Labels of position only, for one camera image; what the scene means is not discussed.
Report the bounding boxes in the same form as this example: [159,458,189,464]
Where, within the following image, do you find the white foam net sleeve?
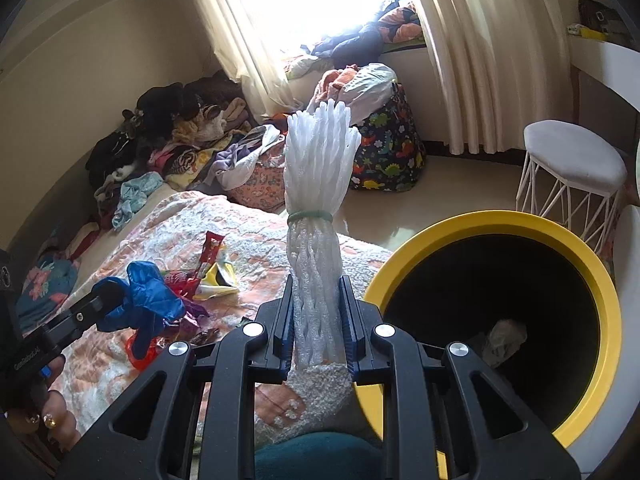
[282,100,362,367]

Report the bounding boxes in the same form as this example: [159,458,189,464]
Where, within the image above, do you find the person's left hand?
[4,355,78,456]

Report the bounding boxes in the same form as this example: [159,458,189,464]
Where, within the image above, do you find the light blue garment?
[111,172,165,232]

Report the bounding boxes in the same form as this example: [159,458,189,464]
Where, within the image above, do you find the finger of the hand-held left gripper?
[41,277,132,348]

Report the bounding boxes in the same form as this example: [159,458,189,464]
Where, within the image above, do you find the sheer cream curtain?
[179,0,321,123]

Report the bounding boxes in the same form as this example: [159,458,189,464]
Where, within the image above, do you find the white plastic bag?
[344,62,399,125]

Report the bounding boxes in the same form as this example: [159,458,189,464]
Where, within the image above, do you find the purple snack wrapper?
[175,304,212,337]

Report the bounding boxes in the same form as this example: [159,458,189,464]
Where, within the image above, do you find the blue plastic glove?
[97,261,187,359]

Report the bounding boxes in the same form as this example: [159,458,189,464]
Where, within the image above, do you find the crumpled white paper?
[479,319,529,369]

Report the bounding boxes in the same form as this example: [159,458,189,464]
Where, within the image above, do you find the white and purple garment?
[214,125,282,192]

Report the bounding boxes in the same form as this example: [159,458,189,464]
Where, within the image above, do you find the green rubber band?
[287,210,334,224]

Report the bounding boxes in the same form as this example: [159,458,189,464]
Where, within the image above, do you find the thick cream curtain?
[404,0,576,157]

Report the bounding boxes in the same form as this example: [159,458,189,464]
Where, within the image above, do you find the yellow snack wrapper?
[199,260,239,302]

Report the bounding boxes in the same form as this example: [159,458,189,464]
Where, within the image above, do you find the yellow trash bin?
[364,210,623,480]

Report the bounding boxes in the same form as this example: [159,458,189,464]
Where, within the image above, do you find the dark pouch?
[578,0,629,36]

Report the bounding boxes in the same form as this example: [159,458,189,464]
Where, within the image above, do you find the dinosaur print fabric bag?
[349,82,427,192]

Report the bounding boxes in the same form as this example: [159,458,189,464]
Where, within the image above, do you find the pink floral fabric bag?
[227,152,289,214]

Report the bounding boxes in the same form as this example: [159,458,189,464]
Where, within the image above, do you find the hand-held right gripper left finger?
[56,274,296,480]

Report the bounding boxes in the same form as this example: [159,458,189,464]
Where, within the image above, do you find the heap of windowsill clothes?
[284,0,427,78]

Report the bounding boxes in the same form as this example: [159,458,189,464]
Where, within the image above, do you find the pile of clothes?
[84,70,252,233]

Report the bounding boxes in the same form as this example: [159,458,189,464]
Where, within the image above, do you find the yellow box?
[567,23,609,41]

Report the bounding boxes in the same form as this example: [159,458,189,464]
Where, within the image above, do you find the orange cloth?
[312,66,359,107]

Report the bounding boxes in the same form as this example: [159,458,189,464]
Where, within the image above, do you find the white desk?
[567,34,640,107]

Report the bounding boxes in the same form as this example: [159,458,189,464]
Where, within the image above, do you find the floral printed blanket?
[47,192,396,461]

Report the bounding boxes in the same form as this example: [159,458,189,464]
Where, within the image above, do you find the white wire-frame stool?
[516,120,629,262]

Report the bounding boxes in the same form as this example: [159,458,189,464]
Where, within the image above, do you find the red plastic wrapper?
[125,334,167,370]

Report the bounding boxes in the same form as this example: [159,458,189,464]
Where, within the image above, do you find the teal floral cloth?
[15,252,81,332]

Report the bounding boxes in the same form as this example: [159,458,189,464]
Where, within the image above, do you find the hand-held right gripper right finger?
[339,275,583,480]

